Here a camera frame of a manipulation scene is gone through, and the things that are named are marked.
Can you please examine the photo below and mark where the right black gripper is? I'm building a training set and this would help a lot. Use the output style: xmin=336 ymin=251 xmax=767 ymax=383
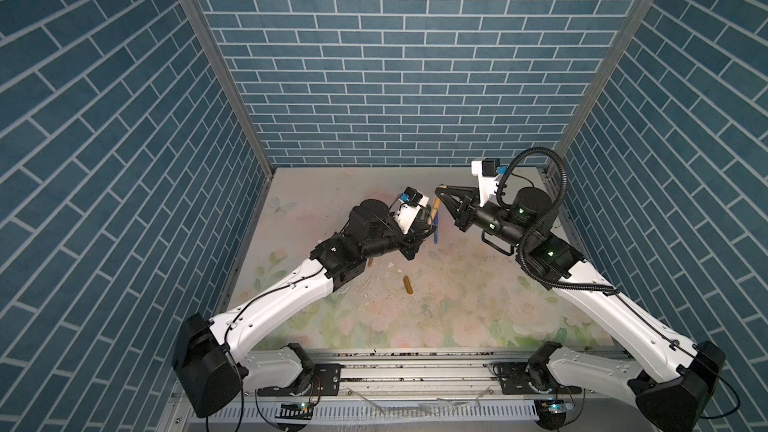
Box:
xmin=435 ymin=187 xmax=527 ymax=253

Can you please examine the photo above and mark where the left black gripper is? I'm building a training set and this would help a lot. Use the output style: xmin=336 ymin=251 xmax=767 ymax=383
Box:
xmin=359 ymin=211 xmax=436 ymax=261

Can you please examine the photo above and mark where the blue pen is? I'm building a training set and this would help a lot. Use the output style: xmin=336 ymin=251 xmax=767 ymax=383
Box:
xmin=432 ymin=214 xmax=439 ymax=245

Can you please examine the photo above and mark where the dark yellow pen cap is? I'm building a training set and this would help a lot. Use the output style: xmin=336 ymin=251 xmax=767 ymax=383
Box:
xmin=403 ymin=276 xmax=414 ymax=295

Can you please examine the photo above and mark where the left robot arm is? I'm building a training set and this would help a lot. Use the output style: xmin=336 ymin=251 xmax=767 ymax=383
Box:
xmin=171 ymin=192 xmax=436 ymax=418

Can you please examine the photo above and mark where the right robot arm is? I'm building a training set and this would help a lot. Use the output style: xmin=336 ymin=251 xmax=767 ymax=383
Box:
xmin=435 ymin=147 xmax=726 ymax=431

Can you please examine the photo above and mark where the floral table mat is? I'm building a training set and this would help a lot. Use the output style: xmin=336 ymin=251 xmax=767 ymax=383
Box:
xmin=230 ymin=166 xmax=613 ymax=350

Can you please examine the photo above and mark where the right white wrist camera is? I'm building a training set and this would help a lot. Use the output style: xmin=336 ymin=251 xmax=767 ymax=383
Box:
xmin=471 ymin=158 xmax=502 ymax=207

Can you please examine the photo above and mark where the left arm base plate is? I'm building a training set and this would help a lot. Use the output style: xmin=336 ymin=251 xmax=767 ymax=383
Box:
xmin=257 ymin=363 xmax=342 ymax=398

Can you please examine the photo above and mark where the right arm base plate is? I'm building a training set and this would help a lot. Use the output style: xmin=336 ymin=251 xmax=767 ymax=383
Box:
xmin=488 ymin=362 xmax=582 ymax=396

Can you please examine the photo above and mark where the aluminium mounting rail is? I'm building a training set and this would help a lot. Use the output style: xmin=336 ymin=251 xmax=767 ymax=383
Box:
xmin=158 ymin=352 xmax=655 ymax=431

